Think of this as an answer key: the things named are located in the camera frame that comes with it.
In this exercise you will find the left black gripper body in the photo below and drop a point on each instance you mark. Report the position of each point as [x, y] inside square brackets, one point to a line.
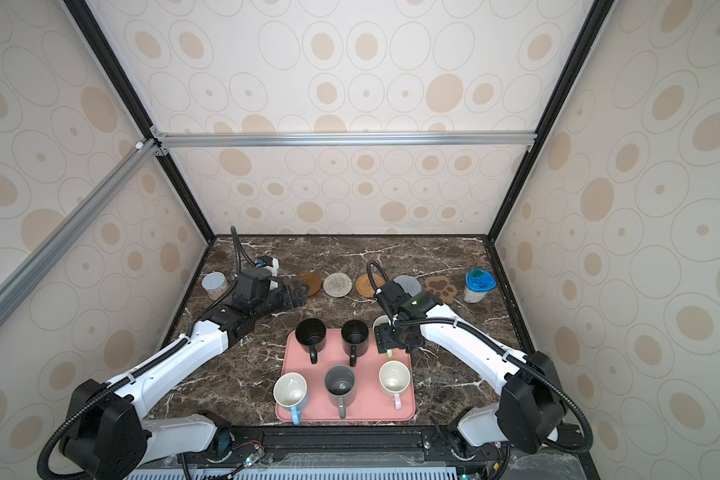
[284, 301]

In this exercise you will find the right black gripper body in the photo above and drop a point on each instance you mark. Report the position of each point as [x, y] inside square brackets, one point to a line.
[387, 337]

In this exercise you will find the blue woven round coaster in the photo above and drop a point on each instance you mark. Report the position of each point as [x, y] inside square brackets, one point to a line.
[409, 284]

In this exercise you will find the black mug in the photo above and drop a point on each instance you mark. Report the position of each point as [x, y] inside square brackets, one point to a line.
[355, 334]
[311, 336]

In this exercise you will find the dark brown round coaster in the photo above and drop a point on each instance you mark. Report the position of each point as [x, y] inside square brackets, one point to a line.
[312, 281]

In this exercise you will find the cork paw print coaster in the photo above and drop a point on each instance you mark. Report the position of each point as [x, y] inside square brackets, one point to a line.
[442, 287]

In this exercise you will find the rattan woven round coaster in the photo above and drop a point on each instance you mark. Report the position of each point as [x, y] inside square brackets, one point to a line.
[364, 287]

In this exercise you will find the multicolour woven round coaster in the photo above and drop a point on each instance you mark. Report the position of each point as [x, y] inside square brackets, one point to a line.
[337, 285]

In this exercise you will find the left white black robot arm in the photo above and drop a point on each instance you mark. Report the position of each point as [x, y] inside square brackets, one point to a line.
[106, 432]

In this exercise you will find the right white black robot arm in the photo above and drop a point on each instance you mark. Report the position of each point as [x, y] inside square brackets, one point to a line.
[532, 411]

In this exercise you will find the grey lidded pink jar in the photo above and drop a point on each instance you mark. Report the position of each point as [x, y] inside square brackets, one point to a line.
[215, 284]

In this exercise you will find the pink tray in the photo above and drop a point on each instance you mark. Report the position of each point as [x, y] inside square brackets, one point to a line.
[371, 403]

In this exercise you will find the grey mug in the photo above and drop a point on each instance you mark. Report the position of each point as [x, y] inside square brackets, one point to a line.
[340, 382]

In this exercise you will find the blue lidded white jar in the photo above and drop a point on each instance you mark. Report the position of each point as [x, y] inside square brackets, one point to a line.
[478, 283]

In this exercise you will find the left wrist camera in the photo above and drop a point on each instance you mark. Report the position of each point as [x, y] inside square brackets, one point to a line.
[254, 285]

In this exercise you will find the white mug pink handle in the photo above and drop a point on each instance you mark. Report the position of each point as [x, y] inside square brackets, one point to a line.
[394, 378]

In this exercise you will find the white mug blue handle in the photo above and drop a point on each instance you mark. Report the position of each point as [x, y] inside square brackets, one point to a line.
[291, 392]

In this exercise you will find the horizontal aluminium frame bar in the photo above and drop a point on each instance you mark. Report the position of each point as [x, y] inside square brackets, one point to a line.
[355, 139]

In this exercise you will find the diagonal aluminium frame bar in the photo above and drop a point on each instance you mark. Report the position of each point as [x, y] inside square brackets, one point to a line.
[18, 285]

